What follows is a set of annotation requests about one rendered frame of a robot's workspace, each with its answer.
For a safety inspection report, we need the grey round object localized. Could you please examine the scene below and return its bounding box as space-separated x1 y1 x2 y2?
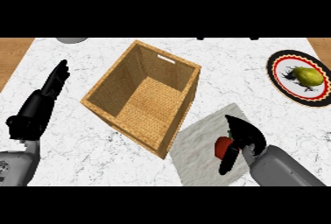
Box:
56 38 90 45

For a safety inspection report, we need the wicker basket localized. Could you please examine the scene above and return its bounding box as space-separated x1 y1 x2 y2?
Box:
80 39 203 160

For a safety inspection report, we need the yellow-green lemon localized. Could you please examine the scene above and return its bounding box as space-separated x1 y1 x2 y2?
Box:
293 66 325 88

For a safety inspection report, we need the white placemat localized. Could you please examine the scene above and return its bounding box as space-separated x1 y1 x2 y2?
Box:
170 102 260 186

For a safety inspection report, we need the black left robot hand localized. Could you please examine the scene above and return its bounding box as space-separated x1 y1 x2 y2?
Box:
5 59 71 144

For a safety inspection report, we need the patterned round plate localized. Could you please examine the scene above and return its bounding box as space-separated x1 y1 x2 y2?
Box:
265 49 331 108

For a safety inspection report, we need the red bell pepper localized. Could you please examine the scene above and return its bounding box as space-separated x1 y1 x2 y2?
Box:
213 136 235 161

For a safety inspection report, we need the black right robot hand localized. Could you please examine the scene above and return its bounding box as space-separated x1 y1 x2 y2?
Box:
217 114 269 176

